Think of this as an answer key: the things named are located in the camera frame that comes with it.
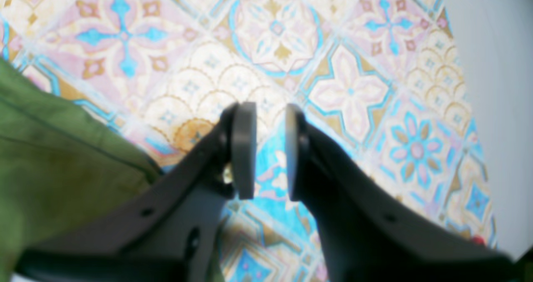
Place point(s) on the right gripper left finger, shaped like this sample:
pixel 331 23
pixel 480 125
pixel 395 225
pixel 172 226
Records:
pixel 167 233

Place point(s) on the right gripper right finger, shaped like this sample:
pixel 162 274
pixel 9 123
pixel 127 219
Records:
pixel 368 236

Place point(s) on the olive green t-shirt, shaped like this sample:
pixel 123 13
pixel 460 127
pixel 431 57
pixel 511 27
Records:
pixel 60 168

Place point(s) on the patterned colourful tablecloth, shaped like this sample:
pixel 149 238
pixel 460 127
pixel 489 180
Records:
pixel 381 77

